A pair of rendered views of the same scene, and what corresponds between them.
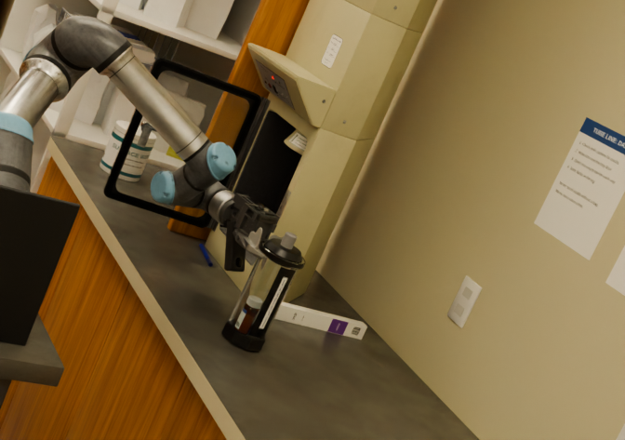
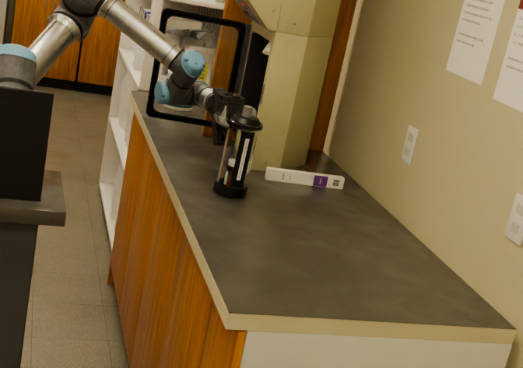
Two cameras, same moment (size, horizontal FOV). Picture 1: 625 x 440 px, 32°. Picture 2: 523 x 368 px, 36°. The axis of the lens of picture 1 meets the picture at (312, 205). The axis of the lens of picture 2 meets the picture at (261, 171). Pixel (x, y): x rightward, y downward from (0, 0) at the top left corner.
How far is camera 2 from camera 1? 0.63 m
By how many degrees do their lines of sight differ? 14
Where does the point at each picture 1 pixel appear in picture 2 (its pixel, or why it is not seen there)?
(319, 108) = (271, 16)
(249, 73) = (236, 9)
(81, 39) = not seen: outside the picture
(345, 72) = not seen: outside the picture
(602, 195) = (485, 32)
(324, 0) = not seen: outside the picture
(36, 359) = (45, 208)
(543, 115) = not seen: outside the picture
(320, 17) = not seen: outside the picture
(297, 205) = (272, 93)
